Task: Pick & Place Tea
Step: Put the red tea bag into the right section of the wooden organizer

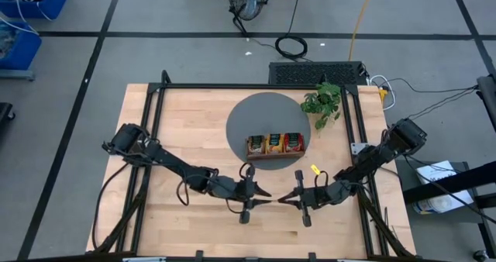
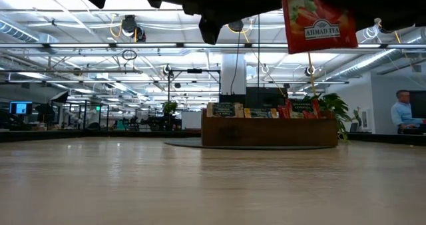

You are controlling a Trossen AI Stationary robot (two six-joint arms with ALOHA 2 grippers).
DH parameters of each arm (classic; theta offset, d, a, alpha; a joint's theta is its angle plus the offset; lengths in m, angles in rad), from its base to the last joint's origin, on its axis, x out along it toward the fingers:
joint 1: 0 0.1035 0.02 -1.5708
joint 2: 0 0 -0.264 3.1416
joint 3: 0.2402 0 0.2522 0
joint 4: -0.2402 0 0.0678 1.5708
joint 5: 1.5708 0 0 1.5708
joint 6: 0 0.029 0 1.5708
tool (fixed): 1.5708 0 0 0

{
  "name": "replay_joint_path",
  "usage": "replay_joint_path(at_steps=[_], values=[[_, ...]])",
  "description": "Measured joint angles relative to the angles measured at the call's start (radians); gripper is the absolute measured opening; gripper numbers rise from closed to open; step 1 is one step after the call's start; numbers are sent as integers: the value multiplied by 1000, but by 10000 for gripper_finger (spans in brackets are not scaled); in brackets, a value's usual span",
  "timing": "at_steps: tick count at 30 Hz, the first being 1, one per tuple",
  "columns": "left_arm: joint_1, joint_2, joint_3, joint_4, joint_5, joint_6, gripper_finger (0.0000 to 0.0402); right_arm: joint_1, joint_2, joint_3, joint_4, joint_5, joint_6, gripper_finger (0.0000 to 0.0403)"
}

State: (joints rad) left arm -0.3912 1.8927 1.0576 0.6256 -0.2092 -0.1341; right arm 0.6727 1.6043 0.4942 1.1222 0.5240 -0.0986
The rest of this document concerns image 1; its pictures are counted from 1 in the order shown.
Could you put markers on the white paper stack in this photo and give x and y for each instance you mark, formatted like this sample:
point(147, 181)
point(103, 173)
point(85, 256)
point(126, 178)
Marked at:
point(432, 173)

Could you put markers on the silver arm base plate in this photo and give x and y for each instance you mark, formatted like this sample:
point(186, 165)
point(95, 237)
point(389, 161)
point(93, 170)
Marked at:
point(356, 147)
point(149, 142)

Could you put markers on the grey round mat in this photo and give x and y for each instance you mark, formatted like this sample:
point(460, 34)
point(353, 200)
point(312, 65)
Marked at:
point(263, 111)

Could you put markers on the black caster wheel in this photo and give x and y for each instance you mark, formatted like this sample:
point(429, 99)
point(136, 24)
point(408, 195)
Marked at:
point(480, 256)

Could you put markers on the grey side table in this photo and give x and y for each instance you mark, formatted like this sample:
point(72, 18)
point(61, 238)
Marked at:
point(406, 176)

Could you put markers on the yellow power plug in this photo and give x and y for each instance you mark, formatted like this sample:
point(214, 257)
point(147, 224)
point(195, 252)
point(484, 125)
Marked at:
point(383, 95)

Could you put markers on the black perforated computer case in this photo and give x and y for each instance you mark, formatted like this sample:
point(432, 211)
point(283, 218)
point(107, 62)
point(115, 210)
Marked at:
point(310, 74)

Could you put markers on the black metal stand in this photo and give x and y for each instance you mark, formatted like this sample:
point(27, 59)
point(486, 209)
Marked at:
point(445, 183)

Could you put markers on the blue plastic bin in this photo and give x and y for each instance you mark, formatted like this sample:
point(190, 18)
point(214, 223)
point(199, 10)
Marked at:
point(58, 0)
point(29, 54)

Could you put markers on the black aluminium table frame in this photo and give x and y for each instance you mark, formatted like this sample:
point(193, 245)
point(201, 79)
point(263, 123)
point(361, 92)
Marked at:
point(232, 86)

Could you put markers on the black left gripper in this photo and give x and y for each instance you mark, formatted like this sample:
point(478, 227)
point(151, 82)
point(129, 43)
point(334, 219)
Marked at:
point(236, 190)

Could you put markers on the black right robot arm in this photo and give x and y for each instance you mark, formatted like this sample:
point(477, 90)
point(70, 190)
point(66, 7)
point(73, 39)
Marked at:
point(372, 157)

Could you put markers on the grey dolly platform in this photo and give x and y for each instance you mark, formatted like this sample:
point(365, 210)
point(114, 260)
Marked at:
point(15, 75)

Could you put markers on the green potted plant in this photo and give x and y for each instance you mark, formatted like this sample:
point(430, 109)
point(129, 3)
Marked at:
point(323, 99)

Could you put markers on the wooden three-compartment tray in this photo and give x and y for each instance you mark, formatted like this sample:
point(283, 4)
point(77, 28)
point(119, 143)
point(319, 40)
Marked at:
point(271, 156)

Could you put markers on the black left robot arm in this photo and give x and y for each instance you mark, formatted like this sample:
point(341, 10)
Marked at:
point(170, 165)

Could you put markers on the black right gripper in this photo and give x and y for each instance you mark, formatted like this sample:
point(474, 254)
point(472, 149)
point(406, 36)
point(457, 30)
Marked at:
point(319, 195)

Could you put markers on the strawberry tea packet red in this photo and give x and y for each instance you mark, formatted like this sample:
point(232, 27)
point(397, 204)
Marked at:
point(294, 142)

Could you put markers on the black floor fan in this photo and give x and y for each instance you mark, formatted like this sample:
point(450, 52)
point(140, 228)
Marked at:
point(248, 2)

